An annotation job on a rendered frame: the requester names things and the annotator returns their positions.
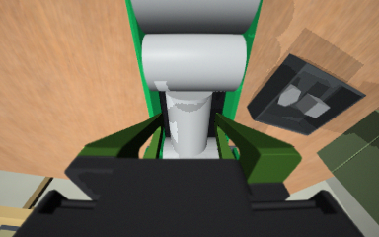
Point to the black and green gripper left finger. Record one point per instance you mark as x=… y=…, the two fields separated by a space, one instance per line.
x=127 y=142

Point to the dark grey open tray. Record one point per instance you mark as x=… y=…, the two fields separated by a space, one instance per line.
x=338 y=95

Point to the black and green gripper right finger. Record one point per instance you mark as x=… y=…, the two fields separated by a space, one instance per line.
x=264 y=159

